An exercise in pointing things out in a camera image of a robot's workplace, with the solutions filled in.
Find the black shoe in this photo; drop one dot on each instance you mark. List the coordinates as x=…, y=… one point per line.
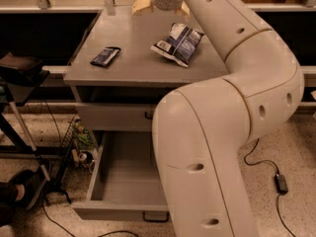
x=33, y=183

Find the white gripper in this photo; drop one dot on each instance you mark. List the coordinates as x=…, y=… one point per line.
x=163, y=1

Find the black drawer handle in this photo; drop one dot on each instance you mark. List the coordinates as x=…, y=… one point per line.
x=155, y=216
x=148, y=115

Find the open grey lower drawer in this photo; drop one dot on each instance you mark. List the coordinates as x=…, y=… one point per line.
x=125, y=181

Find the grey drawer cabinet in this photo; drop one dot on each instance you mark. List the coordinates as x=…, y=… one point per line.
x=137, y=75

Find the black wire basket with items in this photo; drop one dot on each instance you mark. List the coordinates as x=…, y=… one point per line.
x=78, y=147

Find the black lower drawer handle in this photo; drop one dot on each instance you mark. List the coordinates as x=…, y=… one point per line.
x=155, y=216

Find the black upper drawer handle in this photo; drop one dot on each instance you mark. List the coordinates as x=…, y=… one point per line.
x=148, y=115

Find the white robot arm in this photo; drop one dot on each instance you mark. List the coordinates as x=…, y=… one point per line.
x=198, y=129

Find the grey upper drawer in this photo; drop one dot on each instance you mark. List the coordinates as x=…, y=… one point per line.
x=115, y=117

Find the blue chip bag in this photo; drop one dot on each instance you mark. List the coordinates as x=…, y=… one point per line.
x=180, y=45

